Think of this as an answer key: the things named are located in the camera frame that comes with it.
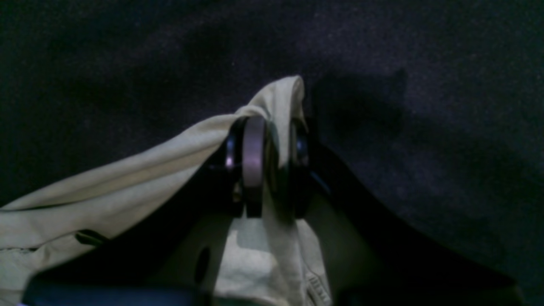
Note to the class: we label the black table cloth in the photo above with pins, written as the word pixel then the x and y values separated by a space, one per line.
pixel 436 105

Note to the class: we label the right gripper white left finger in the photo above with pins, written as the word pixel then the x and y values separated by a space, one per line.
pixel 144 266

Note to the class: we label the green T-shirt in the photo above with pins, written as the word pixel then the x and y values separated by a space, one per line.
pixel 266 260

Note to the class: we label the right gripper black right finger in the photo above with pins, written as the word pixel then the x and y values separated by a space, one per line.
pixel 371 256

